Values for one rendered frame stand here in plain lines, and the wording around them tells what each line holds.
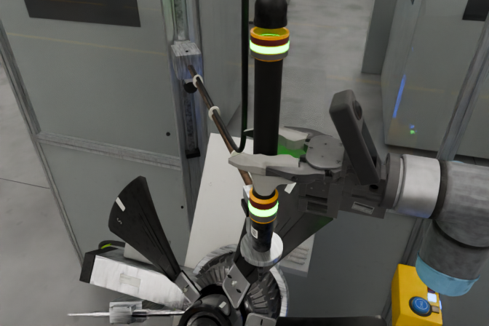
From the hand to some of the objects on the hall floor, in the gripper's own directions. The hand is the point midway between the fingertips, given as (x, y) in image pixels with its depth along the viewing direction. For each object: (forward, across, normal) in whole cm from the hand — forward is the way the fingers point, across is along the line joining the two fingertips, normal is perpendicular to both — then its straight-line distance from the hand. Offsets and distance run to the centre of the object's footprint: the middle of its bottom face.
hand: (244, 142), depth 51 cm
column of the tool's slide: (+38, +59, -166) cm, 180 cm away
